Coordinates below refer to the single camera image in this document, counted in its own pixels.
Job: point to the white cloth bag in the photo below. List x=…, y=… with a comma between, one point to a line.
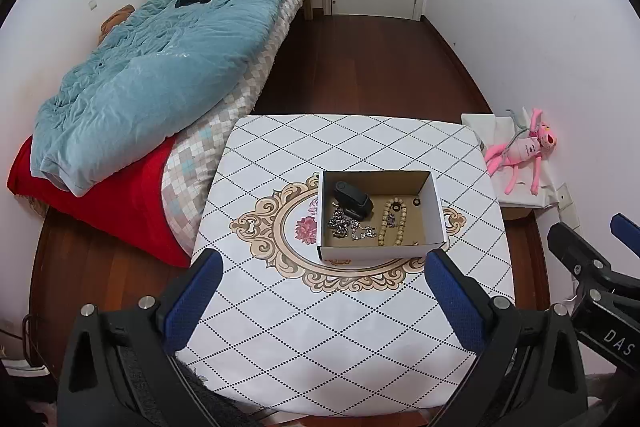
x=480, y=122

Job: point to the diamond patterned tablecloth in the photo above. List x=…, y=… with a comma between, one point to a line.
x=350, y=347

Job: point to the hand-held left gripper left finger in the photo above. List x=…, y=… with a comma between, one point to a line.
x=195, y=302

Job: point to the wooden bed frame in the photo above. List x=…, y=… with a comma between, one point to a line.
x=308, y=7

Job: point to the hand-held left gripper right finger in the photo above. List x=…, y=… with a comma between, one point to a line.
x=455, y=302

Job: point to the blue quilt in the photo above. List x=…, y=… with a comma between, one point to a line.
x=165, y=72

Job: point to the grey clothes hanger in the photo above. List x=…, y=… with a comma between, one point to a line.
x=515, y=137

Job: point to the pink plush toy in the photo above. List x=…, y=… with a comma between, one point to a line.
x=525, y=152

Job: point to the black smartwatch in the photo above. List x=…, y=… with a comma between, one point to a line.
x=350, y=197

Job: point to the red blanket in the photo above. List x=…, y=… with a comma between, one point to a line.
x=125, y=207

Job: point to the cardboard box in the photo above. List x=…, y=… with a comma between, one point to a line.
x=380, y=252

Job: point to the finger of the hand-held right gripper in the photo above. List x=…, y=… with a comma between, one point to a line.
x=575, y=252
x=627, y=232

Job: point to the brown pillow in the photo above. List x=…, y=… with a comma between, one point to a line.
x=117, y=17

